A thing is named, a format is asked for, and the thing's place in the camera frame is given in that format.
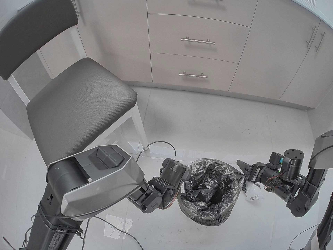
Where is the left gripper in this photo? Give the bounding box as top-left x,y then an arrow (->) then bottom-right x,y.
175,180 -> 188,201

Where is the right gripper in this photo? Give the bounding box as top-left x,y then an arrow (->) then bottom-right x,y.
237,160 -> 283,185

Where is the black plastic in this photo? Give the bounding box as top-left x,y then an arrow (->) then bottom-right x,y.
241,181 -> 264,193

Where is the clear printed wrapper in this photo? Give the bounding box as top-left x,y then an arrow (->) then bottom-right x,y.
245,185 -> 265,201

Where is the black plastic bag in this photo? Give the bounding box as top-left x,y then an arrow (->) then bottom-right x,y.
177,158 -> 246,226

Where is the grey and white chair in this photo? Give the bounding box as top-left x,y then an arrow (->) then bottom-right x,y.
0,0 -> 150,167

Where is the beige drawer cabinet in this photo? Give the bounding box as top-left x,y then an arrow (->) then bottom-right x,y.
39,0 -> 333,111

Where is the black cable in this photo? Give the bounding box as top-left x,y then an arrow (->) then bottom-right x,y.
137,141 -> 177,164
88,216 -> 145,250

